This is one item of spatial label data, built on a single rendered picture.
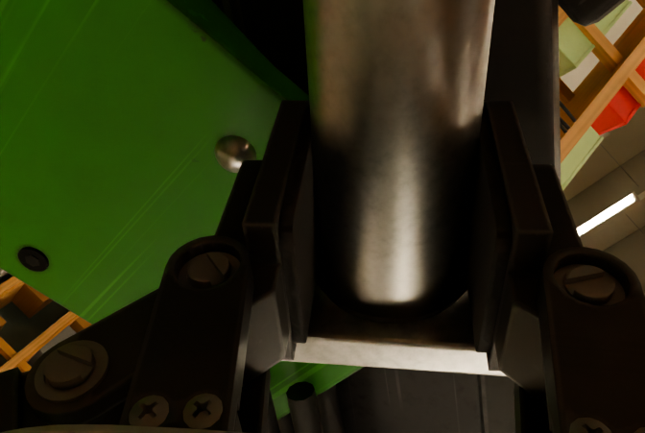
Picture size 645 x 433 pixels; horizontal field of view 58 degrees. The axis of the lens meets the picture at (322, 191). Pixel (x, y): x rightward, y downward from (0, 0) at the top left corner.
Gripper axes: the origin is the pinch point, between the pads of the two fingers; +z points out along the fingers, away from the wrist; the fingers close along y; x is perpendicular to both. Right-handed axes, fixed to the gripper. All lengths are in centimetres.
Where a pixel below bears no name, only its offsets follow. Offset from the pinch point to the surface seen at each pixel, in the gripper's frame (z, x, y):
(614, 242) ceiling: 543, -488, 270
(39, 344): 291, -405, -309
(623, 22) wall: 799, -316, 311
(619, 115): 275, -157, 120
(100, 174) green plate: 4.2, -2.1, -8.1
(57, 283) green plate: 4.0, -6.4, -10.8
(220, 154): 3.9, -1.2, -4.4
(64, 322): 323, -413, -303
